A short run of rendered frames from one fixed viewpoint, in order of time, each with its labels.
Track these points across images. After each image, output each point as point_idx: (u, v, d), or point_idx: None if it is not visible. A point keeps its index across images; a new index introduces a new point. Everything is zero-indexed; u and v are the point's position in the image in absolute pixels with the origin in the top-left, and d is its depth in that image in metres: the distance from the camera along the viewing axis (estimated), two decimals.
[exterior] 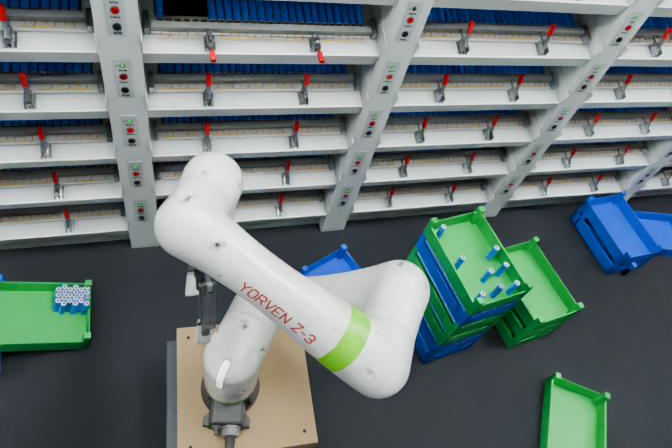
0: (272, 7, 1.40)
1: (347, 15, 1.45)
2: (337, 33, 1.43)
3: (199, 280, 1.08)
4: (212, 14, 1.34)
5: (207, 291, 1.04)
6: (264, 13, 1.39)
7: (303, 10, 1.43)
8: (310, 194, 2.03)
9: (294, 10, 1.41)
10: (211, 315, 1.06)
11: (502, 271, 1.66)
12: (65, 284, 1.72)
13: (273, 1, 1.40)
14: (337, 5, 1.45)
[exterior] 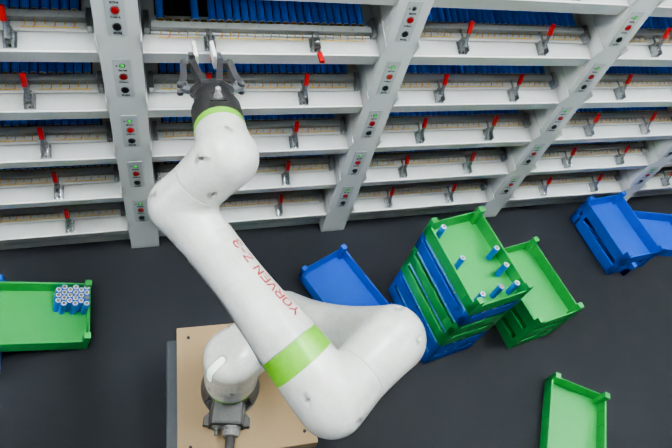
0: (272, 7, 1.40)
1: (347, 15, 1.45)
2: (337, 33, 1.43)
3: (197, 82, 1.05)
4: (212, 14, 1.34)
5: (178, 83, 1.05)
6: (264, 13, 1.39)
7: (303, 10, 1.43)
8: (310, 194, 2.03)
9: (294, 10, 1.41)
10: None
11: (502, 271, 1.66)
12: (65, 284, 1.72)
13: (273, 1, 1.40)
14: (337, 5, 1.45)
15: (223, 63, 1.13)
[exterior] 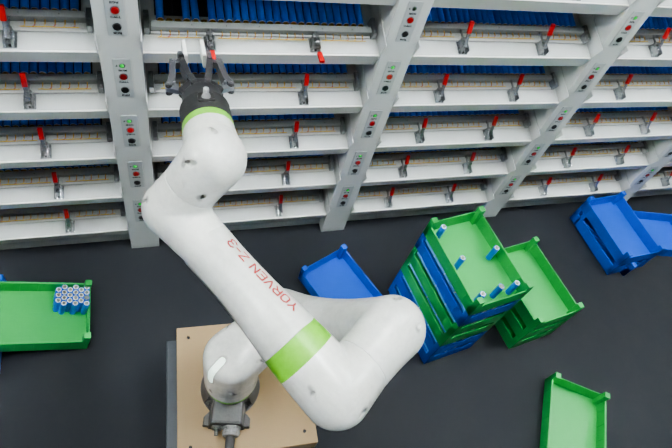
0: (272, 7, 1.40)
1: (347, 15, 1.45)
2: (337, 33, 1.43)
3: (185, 82, 1.05)
4: (212, 14, 1.34)
5: (167, 83, 1.05)
6: (264, 13, 1.39)
7: (303, 10, 1.43)
8: (310, 194, 2.03)
9: (294, 10, 1.41)
10: None
11: (186, 8, 1.33)
12: (65, 284, 1.72)
13: (273, 1, 1.40)
14: (337, 5, 1.45)
15: (213, 62, 1.12)
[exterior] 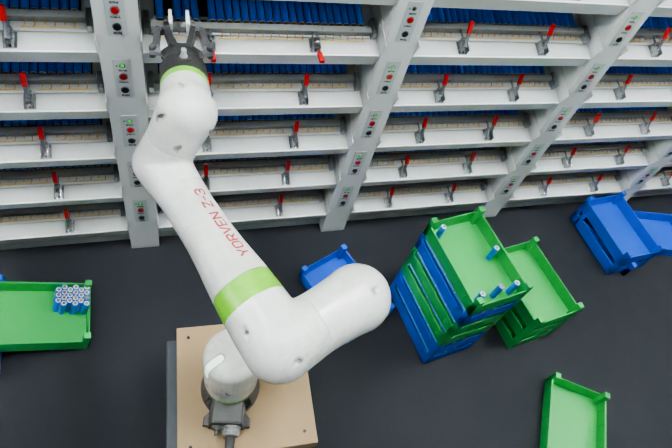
0: (272, 7, 1.40)
1: (347, 15, 1.45)
2: (337, 33, 1.43)
3: (168, 46, 1.13)
4: (212, 14, 1.34)
5: (151, 46, 1.13)
6: (264, 13, 1.39)
7: (303, 10, 1.43)
8: (310, 194, 2.03)
9: (294, 10, 1.41)
10: None
11: (187, 8, 1.33)
12: (65, 284, 1.72)
13: (273, 1, 1.40)
14: (337, 5, 1.45)
15: (196, 30, 1.21)
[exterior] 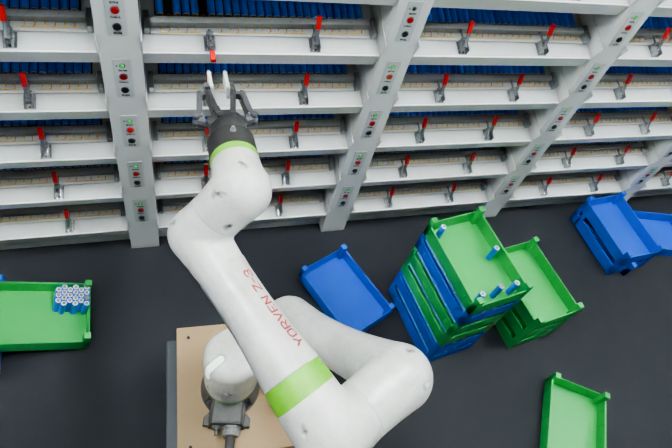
0: (271, 2, 1.41)
1: (346, 10, 1.46)
2: (336, 26, 1.44)
3: None
4: (211, 9, 1.34)
5: (254, 116, 1.15)
6: (263, 8, 1.39)
7: (302, 5, 1.43)
8: (310, 194, 2.03)
9: (293, 5, 1.42)
10: (247, 100, 1.17)
11: (186, 3, 1.33)
12: (65, 284, 1.72)
13: None
14: None
15: (205, 99, 1.17)
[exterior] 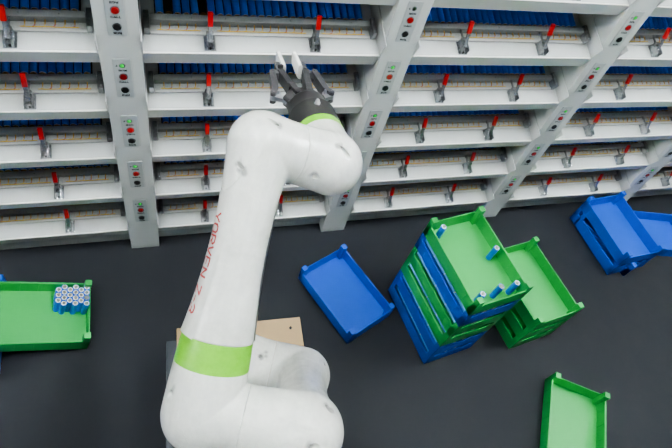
0: (271, 2, 1.41)
1: (346, 10, 1.46)
2: (336, 26, 1.43)
3: None
4: (211, 8, 1.35)
5: (329, 95, 1.11)
6: (263, 8, 1.39)
7: (302, 5, 1.43)
8: (310, 194, 2.03)
9: (293, 5, 1.42)
10: (320, 79, 1.14)
11: (186, 2, 1.33)
12: (65, 284, 1.72)
13: None
14: None
15: (277, 78, 1.14)
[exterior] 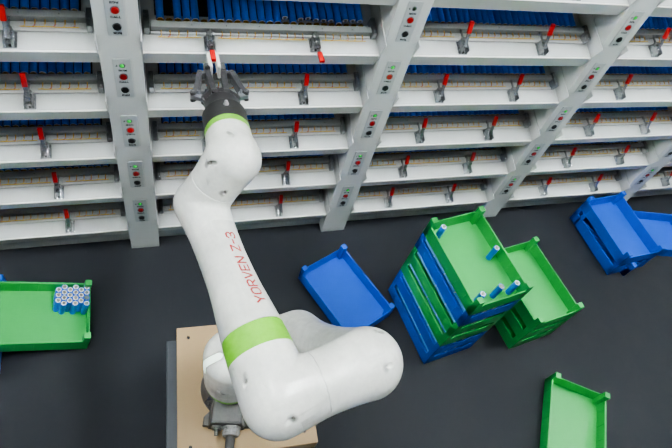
0: (272, 7, 1.40)
1: (346, 11, 1.45)
2: (337, 33, 1.43)
3: None
4: (212, 14, 1.34)
5: (245, 93, 1.23)
6: (264, 13, 1.39)
7: (302, 5, 1.43)
8: (310, 194, 2.03)
9: (294, 10, 1.41)
10: (237, 79, 1.25)
11: (187, 8, 1.33)
12: (65, 284, 1.72)
13: (273, 1, 1.40)
14: (337, 4, 1.45)
15: (205, 78, 1.25)
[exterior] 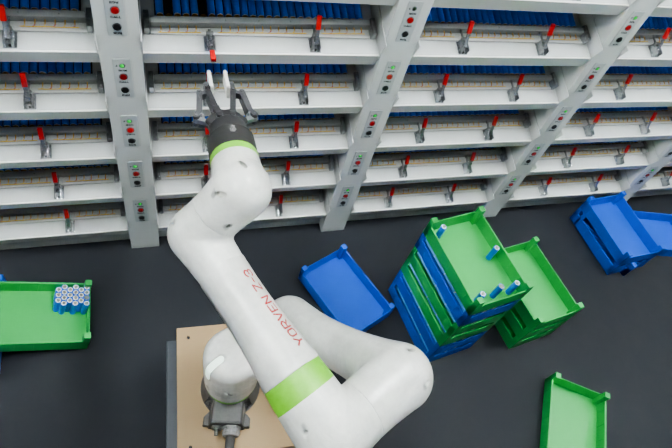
0: (271, 2, 1.41)
1: (346, 10, 1.46)
2: (336, 26, 1.44)
3: None
4: (211, 9, 1.35)
5: (254, 116, 1.14)
6: (263, 8, 1.39)
7: (302, 5, 1.43)
8: (310, 194, 2.03)
9: (293, 5, 1.42)
10: (247, 99, 1.17)
11: (186, 3, 1.33)
12: (65, 284, 1.72)
13: None
14: None
15: (205, 99, 1.17)
